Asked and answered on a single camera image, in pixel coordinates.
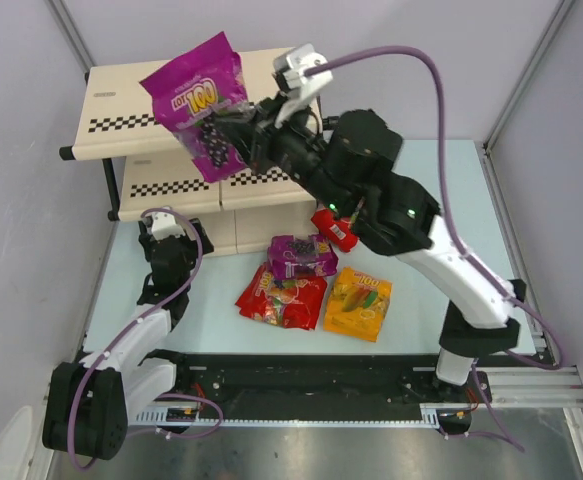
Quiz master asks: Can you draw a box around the purple grape candy bag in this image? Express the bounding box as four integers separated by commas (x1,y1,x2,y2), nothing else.
140,32,248,183
267,234,338,280

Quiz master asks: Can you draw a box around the red fruit candy bag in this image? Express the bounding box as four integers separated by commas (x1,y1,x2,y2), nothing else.
235,263,327,331
311,208,358,253

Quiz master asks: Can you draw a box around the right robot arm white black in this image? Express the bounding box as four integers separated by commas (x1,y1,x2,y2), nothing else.
210,98,526,386

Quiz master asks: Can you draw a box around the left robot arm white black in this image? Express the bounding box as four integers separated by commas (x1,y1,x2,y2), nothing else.
42,208,214,460

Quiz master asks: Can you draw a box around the red fruit candy bag upright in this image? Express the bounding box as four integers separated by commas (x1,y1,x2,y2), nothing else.
311,208,358,253

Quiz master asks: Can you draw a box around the beige three-tier shelf rack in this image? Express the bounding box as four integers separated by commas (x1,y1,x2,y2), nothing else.
59,61,317,256

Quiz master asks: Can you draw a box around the orange mango candy bag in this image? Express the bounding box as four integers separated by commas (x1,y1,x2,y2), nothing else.
323,267,392,343

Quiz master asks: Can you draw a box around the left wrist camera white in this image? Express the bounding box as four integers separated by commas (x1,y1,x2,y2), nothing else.
149,212,184,241

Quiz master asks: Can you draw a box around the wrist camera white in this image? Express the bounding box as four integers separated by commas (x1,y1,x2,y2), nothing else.
149,212,184,241
273,43,333,128

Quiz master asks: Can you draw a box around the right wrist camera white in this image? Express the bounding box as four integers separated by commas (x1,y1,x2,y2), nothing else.
273,43,333,128

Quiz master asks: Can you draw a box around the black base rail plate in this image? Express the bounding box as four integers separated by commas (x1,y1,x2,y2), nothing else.
70,349,557,436

